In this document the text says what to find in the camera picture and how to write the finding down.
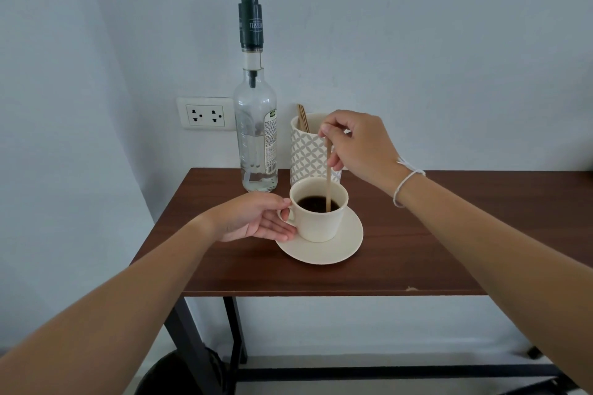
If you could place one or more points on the person's right forearm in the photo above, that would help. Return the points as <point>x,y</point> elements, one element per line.
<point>500,260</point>

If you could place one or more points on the black bottle pump dispenser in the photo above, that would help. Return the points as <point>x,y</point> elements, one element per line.
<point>251,19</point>

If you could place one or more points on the person's left hand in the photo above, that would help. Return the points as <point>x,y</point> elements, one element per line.
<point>245,219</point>

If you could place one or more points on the cream ceramic saucer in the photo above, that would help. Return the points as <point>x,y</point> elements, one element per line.
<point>343,246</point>

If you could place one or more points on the wooden stir stick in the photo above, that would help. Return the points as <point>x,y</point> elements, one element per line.
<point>301,118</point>
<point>328,186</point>
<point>305,120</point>

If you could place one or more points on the black coffee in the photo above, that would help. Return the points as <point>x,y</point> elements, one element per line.
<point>311,204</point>

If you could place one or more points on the white patterned ceramic holder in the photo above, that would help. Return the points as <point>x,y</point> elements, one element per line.
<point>308,156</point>

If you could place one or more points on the person's right hand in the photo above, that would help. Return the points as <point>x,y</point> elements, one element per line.
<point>366,149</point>

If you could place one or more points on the person's left forearm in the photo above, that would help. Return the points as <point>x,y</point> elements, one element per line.
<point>111,306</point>

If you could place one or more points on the person's right thumb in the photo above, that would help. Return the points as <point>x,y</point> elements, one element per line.
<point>337,156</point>

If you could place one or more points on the person's left thumb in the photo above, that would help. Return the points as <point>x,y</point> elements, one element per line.
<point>275,203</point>

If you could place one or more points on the black round bin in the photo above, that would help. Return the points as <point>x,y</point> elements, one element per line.
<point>171,376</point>

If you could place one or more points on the clear glass syrup bottle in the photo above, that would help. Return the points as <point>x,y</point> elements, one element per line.
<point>254,149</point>

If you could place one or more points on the cream ceramic coffee cup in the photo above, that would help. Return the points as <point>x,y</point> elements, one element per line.
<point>319,225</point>

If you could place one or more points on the white double wall socket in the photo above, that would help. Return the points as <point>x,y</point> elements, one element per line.
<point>206,114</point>

